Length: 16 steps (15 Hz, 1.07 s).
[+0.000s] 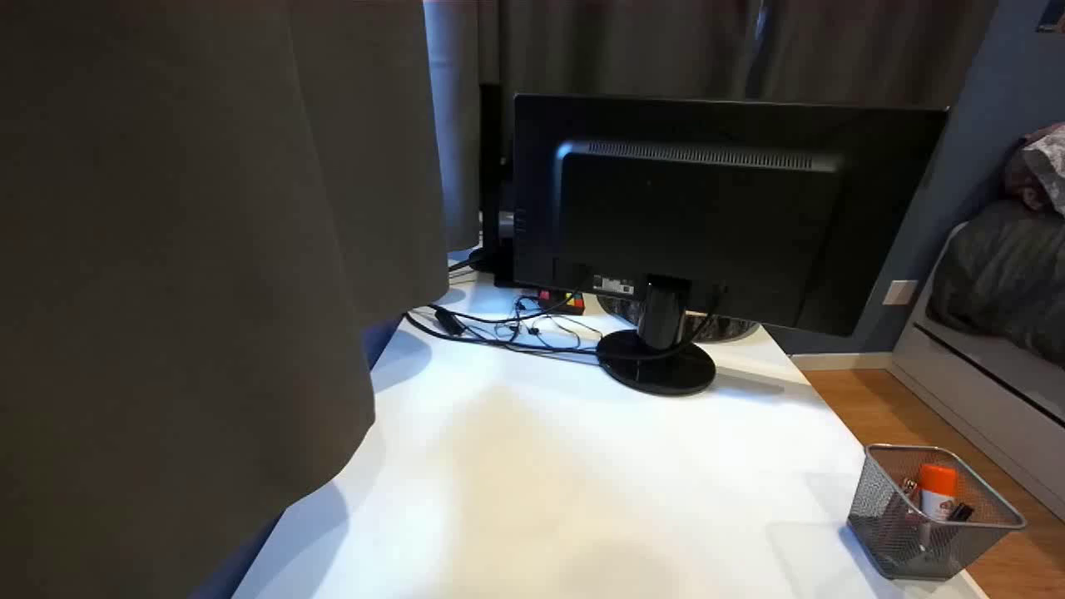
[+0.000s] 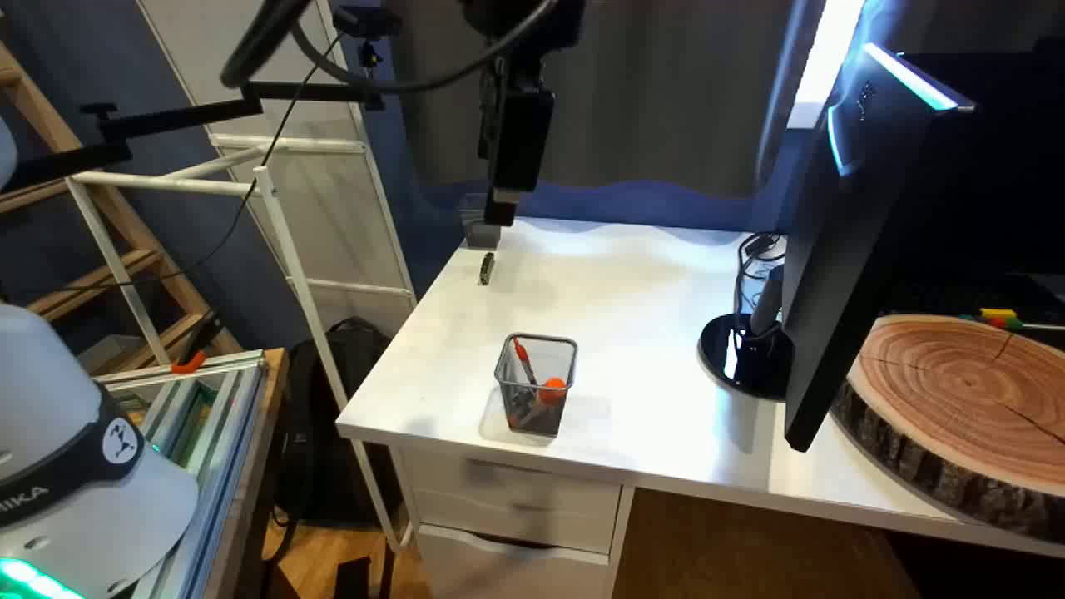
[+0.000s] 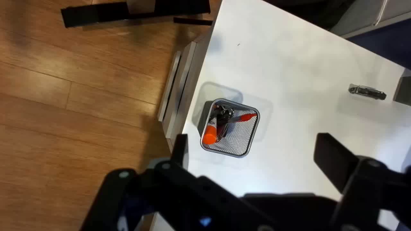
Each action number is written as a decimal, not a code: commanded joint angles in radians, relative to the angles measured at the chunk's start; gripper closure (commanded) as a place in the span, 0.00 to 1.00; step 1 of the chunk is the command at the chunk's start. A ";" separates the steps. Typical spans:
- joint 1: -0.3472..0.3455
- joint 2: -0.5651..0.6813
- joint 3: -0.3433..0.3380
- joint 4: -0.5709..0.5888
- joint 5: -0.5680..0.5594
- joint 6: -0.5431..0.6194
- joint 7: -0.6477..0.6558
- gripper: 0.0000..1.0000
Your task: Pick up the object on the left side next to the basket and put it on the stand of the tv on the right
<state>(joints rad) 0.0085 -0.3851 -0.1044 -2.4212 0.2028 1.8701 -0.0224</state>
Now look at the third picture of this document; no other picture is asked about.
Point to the small dark cylindrical object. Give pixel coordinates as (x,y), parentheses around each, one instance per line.
(367,91)

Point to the red pen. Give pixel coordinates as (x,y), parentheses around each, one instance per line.
(245,116)

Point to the black flat stand bar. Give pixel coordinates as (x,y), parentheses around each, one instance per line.
(106,13)

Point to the white low cabinet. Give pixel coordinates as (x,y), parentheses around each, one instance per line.
(367,14)

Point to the orange capped marker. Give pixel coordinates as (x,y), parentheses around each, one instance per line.
(209,136)

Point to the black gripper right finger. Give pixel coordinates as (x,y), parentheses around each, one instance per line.
(337,160)

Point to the white drawer unit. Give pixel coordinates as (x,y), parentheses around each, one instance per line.
(181,85)

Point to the grey stand block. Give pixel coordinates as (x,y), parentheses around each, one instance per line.
(403,90)

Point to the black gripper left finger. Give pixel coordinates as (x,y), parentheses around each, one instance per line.
(128,196)

